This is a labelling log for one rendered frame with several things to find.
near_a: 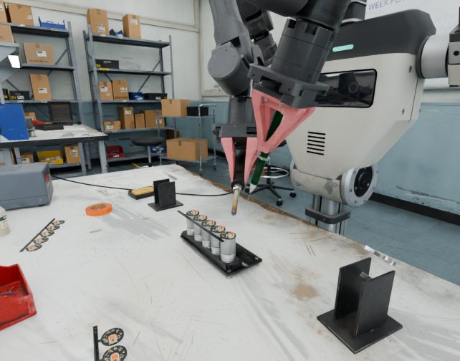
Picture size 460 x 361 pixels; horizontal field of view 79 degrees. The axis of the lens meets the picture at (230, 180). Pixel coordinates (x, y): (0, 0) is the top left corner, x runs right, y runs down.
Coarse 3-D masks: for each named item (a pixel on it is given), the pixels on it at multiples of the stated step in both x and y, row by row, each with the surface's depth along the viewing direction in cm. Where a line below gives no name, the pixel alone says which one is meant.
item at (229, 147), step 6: (222, 138) 49; (228, 138) 49; (222, 144) 49; (228, 144) 49; (234, 144) 53; (240, 144) 53; (228, 150) 49; (234, 150) 53; (228, 156) 49; (234, 156) 53; (228, 162) 49; (234, 162) 52; (234, 168) 52
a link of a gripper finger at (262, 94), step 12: (264, 84) 35; (276, 84) 34; (252, 96) 34; (264, 96) 33; (276, 96) 32; (264, 108) 35; (276, 108) 33; (288, 108) 31; (300, 108) 31; (264, 120) 36; (288, 120) 32; (264, 132) 36; (276, 132) 34; (264, 144) 36
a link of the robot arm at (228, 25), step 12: (216, 0) 54; (228, 0) 54; (216, 12) 55; (228, 12) 54; (216, 24) 55; (228, 24) 54; (240, 24) 53; (216, 36) 55; (228, 36) 54; (240, 36) 53; (240, 48) 54; (252, 60) 53
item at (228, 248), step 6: (228, 240) 42; (234, 240) 43; (222, 246) 43; (228, 246) 43; (234, 246) 43; (222, 252) 43; (228, 252) 43; (234, 252) 43; (222, 258) 43; (228, 258) 43; (234, 258) 44
